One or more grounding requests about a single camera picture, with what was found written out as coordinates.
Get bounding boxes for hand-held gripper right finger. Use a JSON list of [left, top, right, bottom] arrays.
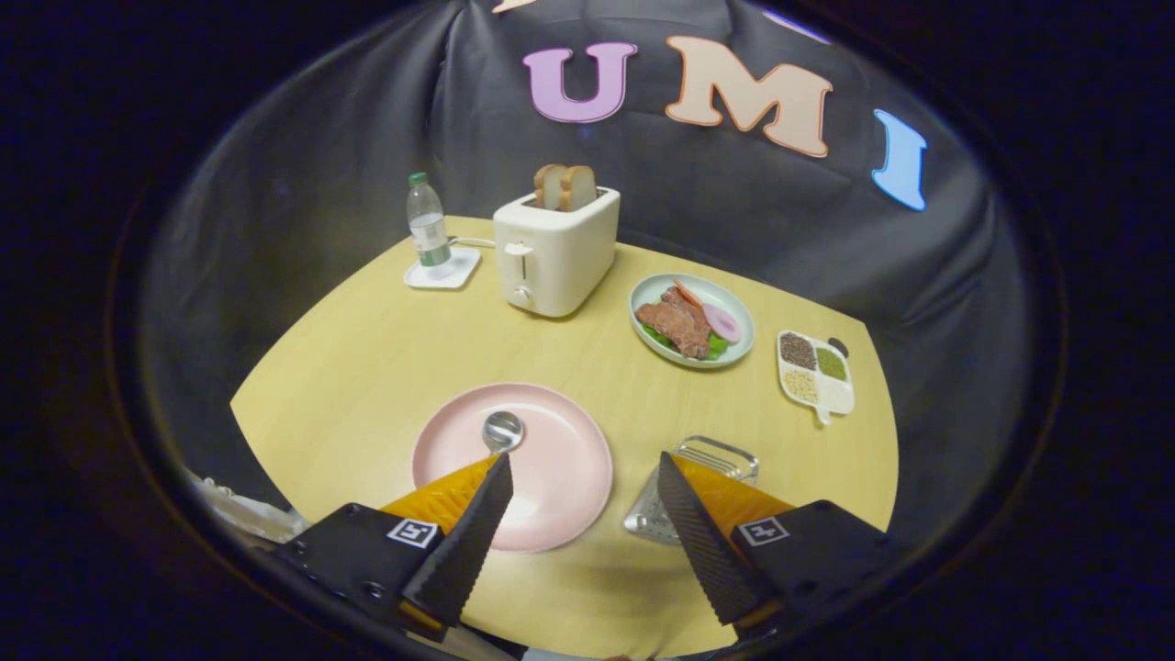
[[656, 451, 905, 634]]

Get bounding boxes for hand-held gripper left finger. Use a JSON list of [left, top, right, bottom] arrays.
[[275, 453, 515, 642]]

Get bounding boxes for wooden handled spoon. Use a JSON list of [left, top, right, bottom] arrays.
[[482, 410, 526, 457]]

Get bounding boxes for pink round plate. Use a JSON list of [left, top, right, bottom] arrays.
[[411, 383, 614, 554]]

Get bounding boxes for green lettuce leaf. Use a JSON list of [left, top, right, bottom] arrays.
[[643, 323, 732, 362]]

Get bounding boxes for white divided seasoning dish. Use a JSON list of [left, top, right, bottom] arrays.
[[777, 330, 856, 426]]

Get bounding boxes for brown meat slices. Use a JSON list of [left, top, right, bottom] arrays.
[[635, 286, 713, 359]]

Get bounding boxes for pink ham slice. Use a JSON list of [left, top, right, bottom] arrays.
[[702, 303, 743, 344]]

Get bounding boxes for crumpled white cloth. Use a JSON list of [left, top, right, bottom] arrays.
[[188, 473, 308, 543]]

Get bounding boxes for pale green plate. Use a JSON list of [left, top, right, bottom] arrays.
[[629, 273, 756, 370]]

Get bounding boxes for white square coaster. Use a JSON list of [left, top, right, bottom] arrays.
[[404, 245, 482, 291]]

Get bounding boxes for cream white toaster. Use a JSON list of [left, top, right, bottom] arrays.
[[493, 186, 621, 319]]

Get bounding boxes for clear plastic water bottle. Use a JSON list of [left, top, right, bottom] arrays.
[[407, 172, 453, 269]]

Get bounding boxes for toast bread slice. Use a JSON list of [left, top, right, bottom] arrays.
[[534, 163, 568, 212], [560, 165, 599, 212]]

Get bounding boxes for metal wire basket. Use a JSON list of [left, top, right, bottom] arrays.
[[624, 435, 761, 547]]

